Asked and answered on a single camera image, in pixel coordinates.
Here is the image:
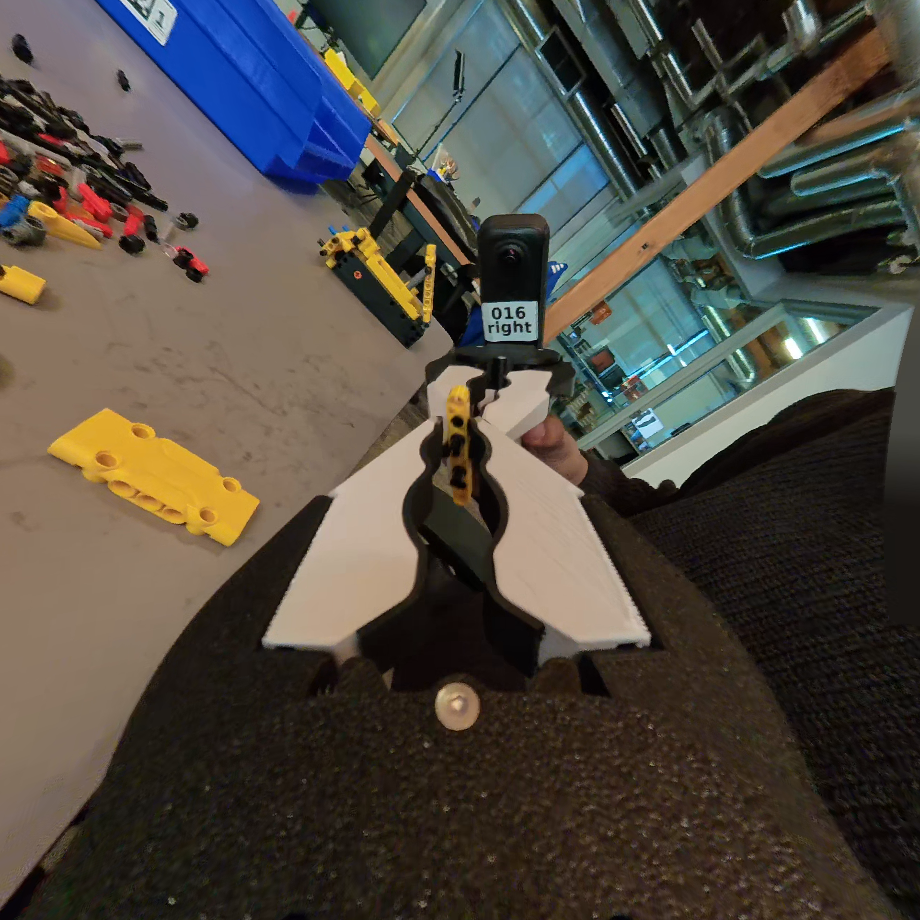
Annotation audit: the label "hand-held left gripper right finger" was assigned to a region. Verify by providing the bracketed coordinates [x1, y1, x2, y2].
[474, 424, 651, 662]

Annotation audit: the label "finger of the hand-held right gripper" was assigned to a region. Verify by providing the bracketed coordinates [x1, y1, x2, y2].
[480, 368, 556, 443]
[426, 365, 477, 425]

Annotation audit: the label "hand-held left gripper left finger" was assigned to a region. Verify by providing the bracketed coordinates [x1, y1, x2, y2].
[262, 420, 441, 658]

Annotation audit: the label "yellow beam with black pins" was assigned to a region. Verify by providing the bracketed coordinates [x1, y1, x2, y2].
[444, 384, 481, 506]

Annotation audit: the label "yellow rectangular panel brick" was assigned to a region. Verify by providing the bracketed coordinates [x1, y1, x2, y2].
[48, 408, 261, 547]

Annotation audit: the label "person's right forearm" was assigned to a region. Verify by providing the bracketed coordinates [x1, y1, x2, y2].
[582, 453, 684, 518]

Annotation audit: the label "person's right hand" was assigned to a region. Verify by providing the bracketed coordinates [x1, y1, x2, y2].
[523, 417, 589, 486]

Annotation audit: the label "yellow black brick assembly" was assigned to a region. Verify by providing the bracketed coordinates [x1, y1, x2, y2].
[318, 225, 438, 351]

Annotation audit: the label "wooden desk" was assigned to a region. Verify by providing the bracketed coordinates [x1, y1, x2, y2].
[363, 133, 479, 339]

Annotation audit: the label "silver ventilation ducts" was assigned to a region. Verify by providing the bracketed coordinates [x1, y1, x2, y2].
[496, 0, 920, 260]

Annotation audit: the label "black monitor screen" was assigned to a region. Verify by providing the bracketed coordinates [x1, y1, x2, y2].
[305, 0, 428, 81]

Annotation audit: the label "blue plastic storage bin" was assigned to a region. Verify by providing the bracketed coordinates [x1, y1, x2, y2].
[95, 0, 372, 195]

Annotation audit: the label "pile of black red pins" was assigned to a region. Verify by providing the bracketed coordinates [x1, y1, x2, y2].
[0, 75, 211, 283]

